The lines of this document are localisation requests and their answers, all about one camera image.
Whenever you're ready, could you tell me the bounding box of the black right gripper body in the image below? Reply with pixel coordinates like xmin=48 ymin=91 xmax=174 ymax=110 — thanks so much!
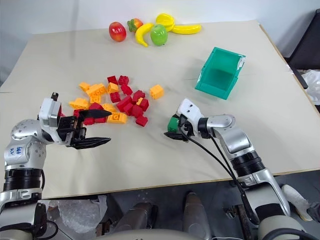
xmin=177 ymin=114 xmax=200 ymax=138

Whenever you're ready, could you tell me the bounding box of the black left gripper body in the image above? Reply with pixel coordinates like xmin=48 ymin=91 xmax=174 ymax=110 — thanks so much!
xmin=56 ymin=115 xmax=88 ymax=149

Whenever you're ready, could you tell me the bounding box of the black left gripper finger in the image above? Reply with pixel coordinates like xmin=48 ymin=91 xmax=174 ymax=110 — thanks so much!
xmin=70 ymin=136 xmax=112 ymax=151
xmin=78 ymin=109 xmax=113 ymax=121

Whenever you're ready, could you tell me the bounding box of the green toy building block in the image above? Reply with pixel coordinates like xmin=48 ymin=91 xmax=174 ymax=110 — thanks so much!
xmin=166 ymin=116 xmax=180 ymax=134

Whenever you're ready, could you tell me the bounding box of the teal plastic bin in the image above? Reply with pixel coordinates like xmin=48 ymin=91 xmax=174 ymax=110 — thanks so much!
xmin=194 ymin=46 xmax=247 ymax=101

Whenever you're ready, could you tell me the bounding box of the clear bubble wrap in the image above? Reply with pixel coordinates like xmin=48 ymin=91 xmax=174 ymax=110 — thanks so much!
xmin=46 ymin=194 xmax=109 ymax=234

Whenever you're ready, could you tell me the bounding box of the dark rounded shape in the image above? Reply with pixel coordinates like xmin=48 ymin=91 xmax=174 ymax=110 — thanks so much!
xmin=116 ymin=201 xmax=159 ymax=235
xmin=182 ymin=191 xmax=211 ymax=239

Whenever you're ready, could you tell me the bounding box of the green toy apple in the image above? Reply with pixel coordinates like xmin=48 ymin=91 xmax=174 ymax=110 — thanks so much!
xmin=149 ymin=23 xmax=168 ymax=47

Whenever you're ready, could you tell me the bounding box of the red toy apple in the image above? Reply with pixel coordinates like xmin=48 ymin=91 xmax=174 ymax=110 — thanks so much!
xmin=108 ymin=21 xmax=127 ymax=43

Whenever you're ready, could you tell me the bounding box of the yellow toy banana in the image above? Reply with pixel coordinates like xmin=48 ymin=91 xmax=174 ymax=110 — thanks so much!
xmin=171 ymin=23 xmax=202 ymax=35
xmin=135 ymin=22 xmax=155 ymax=48

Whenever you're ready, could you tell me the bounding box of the yellow ribbed toy fruit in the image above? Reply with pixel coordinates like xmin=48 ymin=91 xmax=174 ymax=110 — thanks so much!
xmin=155 ymin=12 xmax=176 ymax=32

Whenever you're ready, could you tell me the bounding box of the toy strawberry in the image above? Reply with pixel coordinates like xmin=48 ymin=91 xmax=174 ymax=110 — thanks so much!
xmin=126 ymin=18 xmax=144 ymax=33

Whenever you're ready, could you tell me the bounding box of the pale robot torso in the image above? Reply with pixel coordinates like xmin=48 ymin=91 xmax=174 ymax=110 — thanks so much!
xmin=94 ymin=228 xmax=213 ymax=240

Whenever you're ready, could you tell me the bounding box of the white fabric-covered object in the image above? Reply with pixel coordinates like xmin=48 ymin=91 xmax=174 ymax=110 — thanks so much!
xmin=281 ymin=184 xmax=314 ymax=222

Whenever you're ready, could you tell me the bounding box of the white plastic bag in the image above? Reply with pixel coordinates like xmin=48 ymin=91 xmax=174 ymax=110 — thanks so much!
xmin=299 ymin=69 xmax=320 ymax=106

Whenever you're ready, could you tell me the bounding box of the black chair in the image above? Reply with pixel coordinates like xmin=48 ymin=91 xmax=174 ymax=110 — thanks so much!
xmin=284 ymin=8 xmax=320 ymax=90

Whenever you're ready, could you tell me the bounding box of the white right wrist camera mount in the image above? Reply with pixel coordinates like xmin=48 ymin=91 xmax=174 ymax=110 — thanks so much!
xmin=176 ymin=98 xmax=205 ymax=126

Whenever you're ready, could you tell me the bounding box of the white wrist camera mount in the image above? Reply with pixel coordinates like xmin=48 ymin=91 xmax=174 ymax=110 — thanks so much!
xmin=176 ymin=98 xmax=205 ymax=126
xmin=37 ymin=92 xmax=63 ymax=129

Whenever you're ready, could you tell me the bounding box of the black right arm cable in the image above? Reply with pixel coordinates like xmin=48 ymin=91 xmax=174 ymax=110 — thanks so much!
xmin=210 ymin=134 xmax=247 ymax=195
xmin=177 ymin=119 xmax=261 ymax=226

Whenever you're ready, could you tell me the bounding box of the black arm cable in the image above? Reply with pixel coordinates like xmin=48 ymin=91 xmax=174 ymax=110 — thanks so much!
xmin=37 ymin=169 xmax=60 ymax=238
xmin=177 ymin=119 xmax=261 ymax=226
xmin=210 ymin=134 xmax=247 ymax=195

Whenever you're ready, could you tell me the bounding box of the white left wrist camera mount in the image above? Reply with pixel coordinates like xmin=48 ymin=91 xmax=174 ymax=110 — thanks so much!
xmin=37 ymin=92 xmax=63 ymax=129

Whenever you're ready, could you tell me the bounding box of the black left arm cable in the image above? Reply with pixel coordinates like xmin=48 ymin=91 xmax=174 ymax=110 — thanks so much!
xmin=37 ymin=169 xmax=60 ymax=238

